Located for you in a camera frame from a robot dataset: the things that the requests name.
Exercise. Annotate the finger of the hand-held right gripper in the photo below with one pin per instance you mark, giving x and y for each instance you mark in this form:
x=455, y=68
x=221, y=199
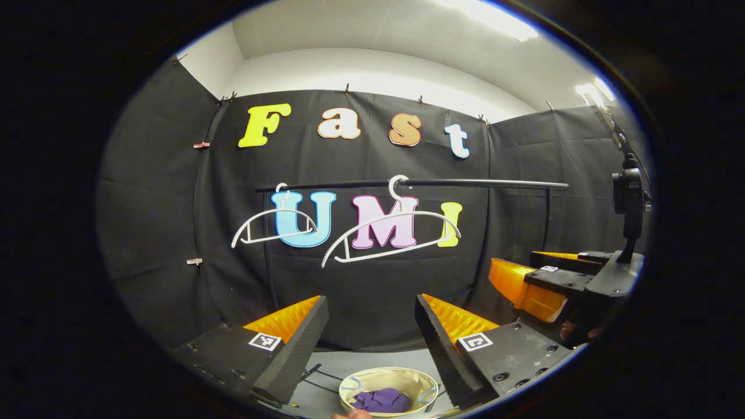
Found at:
x=559, y=280
x=564, y=261

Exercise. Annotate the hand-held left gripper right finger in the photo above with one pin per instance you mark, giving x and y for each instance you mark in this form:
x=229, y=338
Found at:
x=445, y=355

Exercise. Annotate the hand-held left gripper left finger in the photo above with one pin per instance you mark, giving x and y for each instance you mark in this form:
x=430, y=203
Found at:
x=297, y=355

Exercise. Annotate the beige laundry hamper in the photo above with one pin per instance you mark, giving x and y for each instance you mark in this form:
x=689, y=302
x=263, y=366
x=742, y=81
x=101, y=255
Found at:
x=401, y=378

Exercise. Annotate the purple shirt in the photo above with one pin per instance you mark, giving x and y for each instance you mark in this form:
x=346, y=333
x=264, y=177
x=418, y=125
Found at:
x=381, y=400

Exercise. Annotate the white plastic hanger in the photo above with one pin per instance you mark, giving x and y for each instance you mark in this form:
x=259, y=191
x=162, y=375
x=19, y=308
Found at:
x=279, y=210
x=407, y=213

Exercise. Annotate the small ceiling light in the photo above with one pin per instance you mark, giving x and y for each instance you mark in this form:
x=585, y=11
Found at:
x=588, y=93

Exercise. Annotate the black backdrop cloth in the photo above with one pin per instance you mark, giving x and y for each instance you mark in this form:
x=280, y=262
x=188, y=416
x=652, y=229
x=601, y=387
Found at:
x=157, y=203

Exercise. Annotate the black clothes rail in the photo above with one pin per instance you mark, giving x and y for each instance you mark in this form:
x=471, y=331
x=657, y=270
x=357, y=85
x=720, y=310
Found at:
x=495, y=183

